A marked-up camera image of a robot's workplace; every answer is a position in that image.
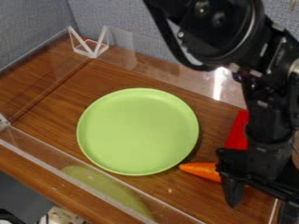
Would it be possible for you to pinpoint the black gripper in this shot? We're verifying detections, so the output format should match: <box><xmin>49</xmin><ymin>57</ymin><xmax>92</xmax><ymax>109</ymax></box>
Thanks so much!
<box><xmin>216</xmin><ymin>140</ymin><xmax>299</xmax><ymax>224</ymax></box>

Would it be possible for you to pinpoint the orange toy carrot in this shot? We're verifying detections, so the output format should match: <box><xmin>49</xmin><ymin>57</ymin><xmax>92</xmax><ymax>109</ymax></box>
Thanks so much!
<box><xmin>179</xmin><ymin>163</ymin><xmax>220</xmax><ymax>183</ymax></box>

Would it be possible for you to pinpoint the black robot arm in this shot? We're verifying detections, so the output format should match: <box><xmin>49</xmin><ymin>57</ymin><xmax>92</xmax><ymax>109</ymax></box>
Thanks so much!
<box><xmin>143</xmin><ymin>0</ymin><xmax>299</xmax><ymax>224</ymax></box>

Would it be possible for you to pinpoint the green round plate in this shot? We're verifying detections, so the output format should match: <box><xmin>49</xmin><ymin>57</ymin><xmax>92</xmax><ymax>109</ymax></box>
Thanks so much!
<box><xmin>76</xmin><ymin>88</ymin><xmax>200</xmax><ymax>176</ymax></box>

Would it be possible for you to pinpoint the clear acrylic corner bracket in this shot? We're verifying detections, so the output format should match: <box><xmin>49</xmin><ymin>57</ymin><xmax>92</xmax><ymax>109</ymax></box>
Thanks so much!
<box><xmin>68</xmin><ymin>26</ymin><xmax>109</xmax><ymax>59</ymax></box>

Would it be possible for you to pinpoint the red plastic block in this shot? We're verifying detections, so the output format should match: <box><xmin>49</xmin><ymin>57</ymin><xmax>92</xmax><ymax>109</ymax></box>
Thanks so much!
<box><xmin>224</xmin><ymin>110</ymin><xmax>248</xmax><ymax>151</ymax></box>

